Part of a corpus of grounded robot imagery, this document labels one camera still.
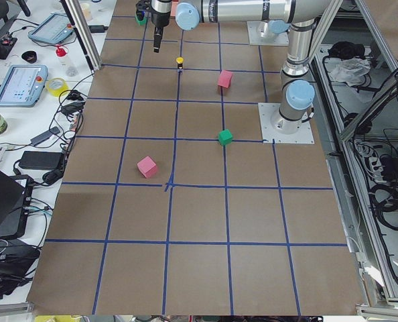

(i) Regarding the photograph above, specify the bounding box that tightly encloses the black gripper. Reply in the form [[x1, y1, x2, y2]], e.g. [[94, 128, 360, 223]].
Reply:
[[151, 0, 171, 53]]

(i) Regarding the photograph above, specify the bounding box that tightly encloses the yellow push button switch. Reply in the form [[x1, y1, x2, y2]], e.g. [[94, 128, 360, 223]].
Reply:
[[176, 56, 184, 72]]

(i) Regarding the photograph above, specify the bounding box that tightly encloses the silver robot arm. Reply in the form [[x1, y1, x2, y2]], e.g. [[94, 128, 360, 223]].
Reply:
[[258, 20, 290, 40], [175, 1, 330, 135]]

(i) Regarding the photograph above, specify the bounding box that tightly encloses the green foam cube far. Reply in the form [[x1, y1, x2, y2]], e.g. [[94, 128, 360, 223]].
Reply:
[[135, 15, 147, 25]]

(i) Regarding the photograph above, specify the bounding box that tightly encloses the pink foam cube centre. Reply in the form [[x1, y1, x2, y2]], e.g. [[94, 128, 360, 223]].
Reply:
[[217, 70, 233, 89]]

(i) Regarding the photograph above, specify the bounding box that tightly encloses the pink foam cube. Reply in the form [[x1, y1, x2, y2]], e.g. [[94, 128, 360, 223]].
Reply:
[[137, 156, 158, 178], [217, 70, 233, 89]]

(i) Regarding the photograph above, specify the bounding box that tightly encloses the clear squeeze bottle red cap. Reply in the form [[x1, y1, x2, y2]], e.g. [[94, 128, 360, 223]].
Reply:
[[56, 45, 78, 77]]

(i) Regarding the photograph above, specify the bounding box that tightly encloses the teach pendant far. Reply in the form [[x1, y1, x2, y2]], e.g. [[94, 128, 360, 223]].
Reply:
[[28, 13, 74, 45]]

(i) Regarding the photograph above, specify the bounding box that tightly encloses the teach pendant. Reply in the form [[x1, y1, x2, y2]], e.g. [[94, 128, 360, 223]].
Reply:
[[0, 65, 48, 107], [28, 13, 74, 45]]

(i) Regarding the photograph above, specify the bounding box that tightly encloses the yellow tape roll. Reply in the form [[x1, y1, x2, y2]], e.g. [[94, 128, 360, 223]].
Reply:
[[46, 78, 69, 97]]

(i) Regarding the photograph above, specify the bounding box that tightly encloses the green foam cube near base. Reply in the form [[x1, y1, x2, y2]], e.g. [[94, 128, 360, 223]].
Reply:
[[218, 129, 233, 146]]

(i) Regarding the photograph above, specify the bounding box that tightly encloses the pink foam cube outer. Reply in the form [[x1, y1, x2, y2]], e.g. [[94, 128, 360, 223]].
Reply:
[[137, 156, 158, 178]]

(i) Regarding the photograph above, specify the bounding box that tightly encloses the teach pendant near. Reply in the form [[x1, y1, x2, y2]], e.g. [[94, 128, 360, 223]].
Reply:
[[0, 65, 48, 107]]

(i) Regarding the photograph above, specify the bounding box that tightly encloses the black power adapter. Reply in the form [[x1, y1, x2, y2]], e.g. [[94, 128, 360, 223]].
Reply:
[[19, 151, 63, 170]]

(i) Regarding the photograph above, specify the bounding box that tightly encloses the black laptop computer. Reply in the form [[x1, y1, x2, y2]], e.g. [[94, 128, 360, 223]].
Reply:
[[0, 171, 33, 240]]

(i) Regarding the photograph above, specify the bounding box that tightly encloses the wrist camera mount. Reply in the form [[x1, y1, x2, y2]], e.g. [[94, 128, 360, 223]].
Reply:
[[135, 0, 151, 16]]

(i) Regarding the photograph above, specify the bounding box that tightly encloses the aluminium frame post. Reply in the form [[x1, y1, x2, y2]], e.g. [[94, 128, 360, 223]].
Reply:
[[60, 0, 102, 72]]

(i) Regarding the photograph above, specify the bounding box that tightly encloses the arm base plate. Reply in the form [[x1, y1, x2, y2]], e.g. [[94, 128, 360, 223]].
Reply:
[[247, 20, 290, 46], [258, 103, 314, 144]]

